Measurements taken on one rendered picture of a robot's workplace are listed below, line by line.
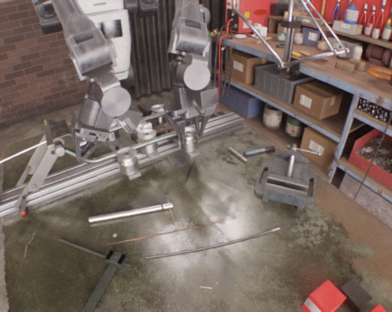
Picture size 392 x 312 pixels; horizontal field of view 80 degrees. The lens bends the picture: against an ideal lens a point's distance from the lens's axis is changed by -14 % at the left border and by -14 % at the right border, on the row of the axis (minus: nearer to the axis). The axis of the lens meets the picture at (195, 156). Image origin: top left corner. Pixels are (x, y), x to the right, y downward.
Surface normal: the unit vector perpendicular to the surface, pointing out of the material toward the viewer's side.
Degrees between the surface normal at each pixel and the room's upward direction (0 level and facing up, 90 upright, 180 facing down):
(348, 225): 0
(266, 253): 0
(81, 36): 129
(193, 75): 80
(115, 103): 90
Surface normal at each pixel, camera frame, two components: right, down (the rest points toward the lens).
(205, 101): 0.52, 0.35
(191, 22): 0.06, 0.96
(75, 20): 0.24, -0.25
